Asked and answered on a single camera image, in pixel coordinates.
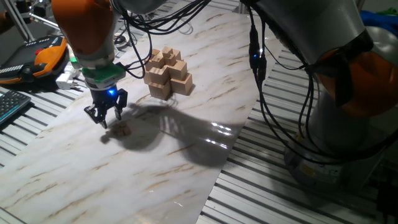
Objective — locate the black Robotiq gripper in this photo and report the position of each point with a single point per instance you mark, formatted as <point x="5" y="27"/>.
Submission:
<point x="104" y="96"/>

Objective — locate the green gripper mount plate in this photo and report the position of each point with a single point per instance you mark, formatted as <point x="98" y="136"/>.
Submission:
<point x="104" y="74"/>

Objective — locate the blue fabric bag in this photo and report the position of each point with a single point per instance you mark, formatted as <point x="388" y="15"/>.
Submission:
<point x="379" y="20"/>

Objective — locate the aluminium frame strut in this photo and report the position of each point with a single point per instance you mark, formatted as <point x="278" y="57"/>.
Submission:
<point x="242" y="7"/>
<point x="18" y="20"/>

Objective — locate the green cloth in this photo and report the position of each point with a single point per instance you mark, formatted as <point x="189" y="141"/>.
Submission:
<point x="388" y="12"/>

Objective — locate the black computer keyboard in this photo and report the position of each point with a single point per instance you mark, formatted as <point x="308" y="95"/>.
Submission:
<point x="12" y="104"/>

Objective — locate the orange black teach pendant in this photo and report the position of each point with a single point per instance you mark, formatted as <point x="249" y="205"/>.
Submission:
<point x="46" y="59"/>

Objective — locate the white marble pattern board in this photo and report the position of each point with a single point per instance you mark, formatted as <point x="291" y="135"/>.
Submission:
<point x="93" y="186"/>

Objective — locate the large wooden cross block structure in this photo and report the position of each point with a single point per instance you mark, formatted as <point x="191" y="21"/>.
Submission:
<point x="160" y="74"/>

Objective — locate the white power adapter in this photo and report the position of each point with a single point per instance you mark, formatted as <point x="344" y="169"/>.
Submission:
<point x="65" y="81"/>

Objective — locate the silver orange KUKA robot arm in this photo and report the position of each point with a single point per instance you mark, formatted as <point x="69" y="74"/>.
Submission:
<point x="335" y="25"/>

